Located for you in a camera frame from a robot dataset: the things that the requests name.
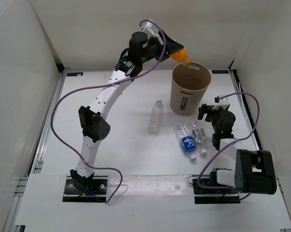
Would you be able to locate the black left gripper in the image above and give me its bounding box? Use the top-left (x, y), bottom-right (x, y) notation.
top-left (140, 30), bottom-right (183, 64)

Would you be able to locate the orange plastic bottle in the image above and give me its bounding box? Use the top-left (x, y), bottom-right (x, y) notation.
top-left (170, 48), bottom-right (191, 67)

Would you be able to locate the clear plastic bottle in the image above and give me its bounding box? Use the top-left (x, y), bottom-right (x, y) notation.
top-left (147, 99), bottom-right (164, 136)

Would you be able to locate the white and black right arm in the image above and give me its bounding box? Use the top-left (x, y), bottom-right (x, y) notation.
top-left (197, 104), bottom-right (277, 195)

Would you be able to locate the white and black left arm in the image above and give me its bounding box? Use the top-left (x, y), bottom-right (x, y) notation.
top-left (70, 31), bottom-right (184, 193)

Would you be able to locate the beige round waste bin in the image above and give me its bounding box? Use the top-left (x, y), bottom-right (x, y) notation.
top-left (170, 62), bottom-right (211, 116)

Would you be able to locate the clear bottle with white label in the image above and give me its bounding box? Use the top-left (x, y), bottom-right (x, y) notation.
top-left (189, 118), bottom-right (207, 156)

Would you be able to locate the clear bottle with blue label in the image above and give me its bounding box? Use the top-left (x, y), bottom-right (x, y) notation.
top-left (175, 122), bottom-right (197, 161)

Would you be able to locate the dark XDOF logo sticker right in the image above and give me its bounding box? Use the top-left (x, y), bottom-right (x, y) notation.
top-left (212, 70), bottom-right (229, 74)

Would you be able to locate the dark logo sticker left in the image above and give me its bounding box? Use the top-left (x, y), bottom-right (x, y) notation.
top-left (66, 72), bottom-right (83, 76)

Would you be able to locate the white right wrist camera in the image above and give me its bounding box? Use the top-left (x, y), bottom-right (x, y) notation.
top-left (212, 96), bottom-right (230, 111)

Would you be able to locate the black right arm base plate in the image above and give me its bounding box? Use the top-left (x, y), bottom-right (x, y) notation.
top-left (188, 175), bottom-right (240, 204)

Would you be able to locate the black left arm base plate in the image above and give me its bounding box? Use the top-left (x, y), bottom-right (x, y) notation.
top-left (62, 176), bottom-right (108, 203)

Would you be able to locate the aluminium table edge rail left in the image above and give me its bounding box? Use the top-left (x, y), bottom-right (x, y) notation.
top-left (3, 71), bottom-right (65, 232)

